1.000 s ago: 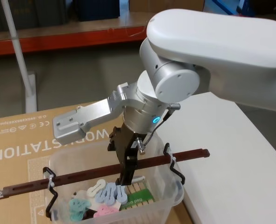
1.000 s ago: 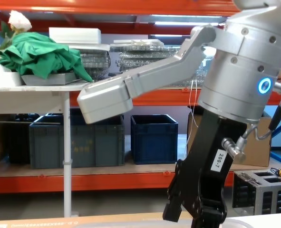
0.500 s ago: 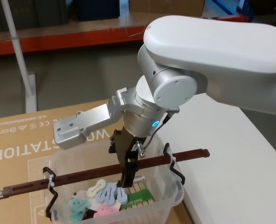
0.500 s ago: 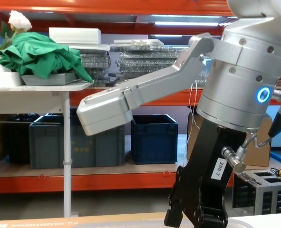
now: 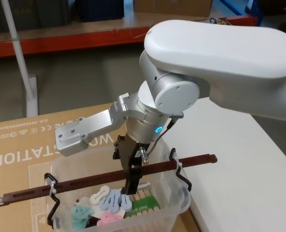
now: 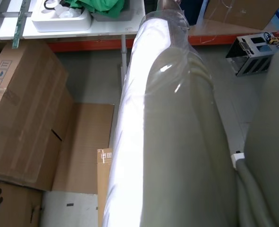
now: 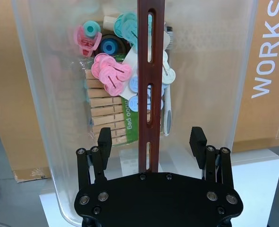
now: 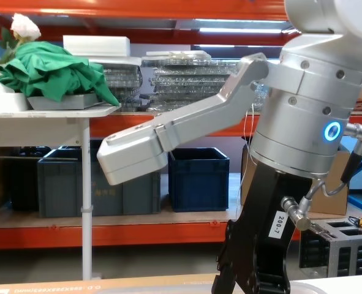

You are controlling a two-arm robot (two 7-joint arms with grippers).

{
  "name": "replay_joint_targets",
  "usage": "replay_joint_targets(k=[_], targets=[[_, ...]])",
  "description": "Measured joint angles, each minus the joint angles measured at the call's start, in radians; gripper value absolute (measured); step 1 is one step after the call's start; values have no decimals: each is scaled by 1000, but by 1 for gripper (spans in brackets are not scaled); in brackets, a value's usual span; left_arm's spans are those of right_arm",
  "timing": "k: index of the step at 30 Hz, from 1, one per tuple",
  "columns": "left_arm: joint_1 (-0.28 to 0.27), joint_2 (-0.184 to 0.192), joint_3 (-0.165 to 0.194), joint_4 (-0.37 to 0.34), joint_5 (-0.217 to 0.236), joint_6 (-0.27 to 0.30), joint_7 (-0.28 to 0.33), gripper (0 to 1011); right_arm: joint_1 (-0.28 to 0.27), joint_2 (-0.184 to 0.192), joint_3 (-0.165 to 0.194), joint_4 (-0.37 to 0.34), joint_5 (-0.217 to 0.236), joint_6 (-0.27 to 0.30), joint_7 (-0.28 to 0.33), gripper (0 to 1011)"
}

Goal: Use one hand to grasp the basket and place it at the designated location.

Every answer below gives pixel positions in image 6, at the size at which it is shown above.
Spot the small white plastic block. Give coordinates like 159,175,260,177
230,151,246,169

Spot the open metal chassis frame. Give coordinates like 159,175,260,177
225,32,279,78

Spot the green cloth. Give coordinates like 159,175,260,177
69,0,144,20

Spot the white fabric roll in plastic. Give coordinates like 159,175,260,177
102,0,246,227

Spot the cardboard box with black print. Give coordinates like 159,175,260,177
0,179,44,227

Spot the large brown cardboard box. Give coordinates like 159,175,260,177
0,41,75,191

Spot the narrow cardboard box with label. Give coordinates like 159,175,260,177
96,148,114,227

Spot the white flat board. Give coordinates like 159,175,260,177
39,190,99,227

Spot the white table with leg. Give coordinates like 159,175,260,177
0,0,146,82

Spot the brown cardboard box on shelf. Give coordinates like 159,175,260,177
203,0,279,31

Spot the long green metal strip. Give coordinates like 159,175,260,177
12,0,28,48

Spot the white moulded tray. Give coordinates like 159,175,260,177
31,0,94,33

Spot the flat brown cardboard sheet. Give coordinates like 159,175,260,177
51,102,115,196

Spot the dark blue object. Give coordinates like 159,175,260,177
181,0,206,26

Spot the orange shelf beam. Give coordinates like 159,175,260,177
46,23,279,53

